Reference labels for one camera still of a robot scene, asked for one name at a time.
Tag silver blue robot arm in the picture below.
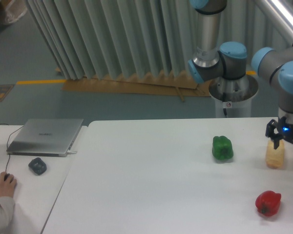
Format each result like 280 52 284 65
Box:
188 0 293 148

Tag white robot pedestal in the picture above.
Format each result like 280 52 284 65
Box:
209 75 258 118

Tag black mouse cable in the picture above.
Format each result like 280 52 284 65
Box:
0 123 24 174

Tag person's hand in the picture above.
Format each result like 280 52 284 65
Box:
0 172 17 198

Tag dark grey round device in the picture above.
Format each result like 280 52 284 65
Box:
28 157 47 176

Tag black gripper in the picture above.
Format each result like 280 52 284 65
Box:
265 117 293 149

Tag red bell pepper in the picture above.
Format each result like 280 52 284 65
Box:
255 191 282 217

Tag cardboard box with plastic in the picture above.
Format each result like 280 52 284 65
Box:
0 0 27 25

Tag green bell pepper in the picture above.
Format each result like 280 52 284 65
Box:
212 136 234 161

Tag pale green pleated curtain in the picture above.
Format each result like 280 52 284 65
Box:
24 0 293 80

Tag silver closed laptop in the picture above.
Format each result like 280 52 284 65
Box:
6 118 84 156

